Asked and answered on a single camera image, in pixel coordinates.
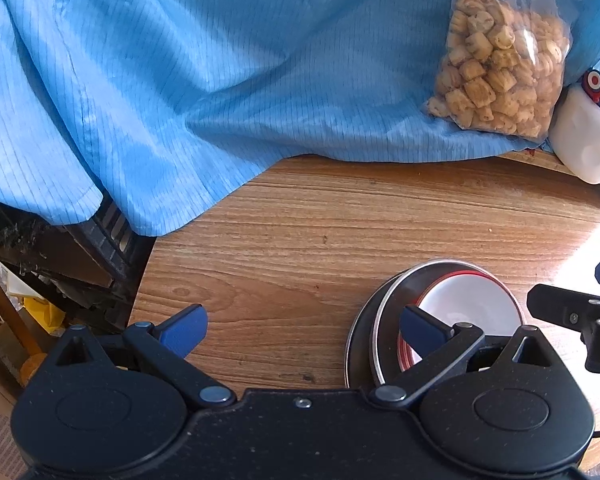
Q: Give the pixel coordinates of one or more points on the blue striped cloth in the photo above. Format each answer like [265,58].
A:
[205,85]

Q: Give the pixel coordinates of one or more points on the white jar with blue lid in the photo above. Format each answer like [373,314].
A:
[587,135]

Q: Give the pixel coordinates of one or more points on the wooden desk shelf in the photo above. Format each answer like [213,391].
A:
[580,180]

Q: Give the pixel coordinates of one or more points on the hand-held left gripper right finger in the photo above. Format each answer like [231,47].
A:
[420,331]

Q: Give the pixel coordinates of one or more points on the steel bowl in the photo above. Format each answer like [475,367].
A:
[387,325]

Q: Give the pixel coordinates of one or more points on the yellow plastic item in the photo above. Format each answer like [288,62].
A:
[42,312]

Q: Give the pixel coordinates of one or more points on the clear bag of snacks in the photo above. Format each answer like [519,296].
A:
[500,80]

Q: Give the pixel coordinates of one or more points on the black plastic crate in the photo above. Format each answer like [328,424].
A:
[80,260]

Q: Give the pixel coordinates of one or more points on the steel plate with sticker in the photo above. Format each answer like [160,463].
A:
[362,340]

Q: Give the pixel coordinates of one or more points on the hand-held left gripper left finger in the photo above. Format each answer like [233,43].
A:
[182,334]

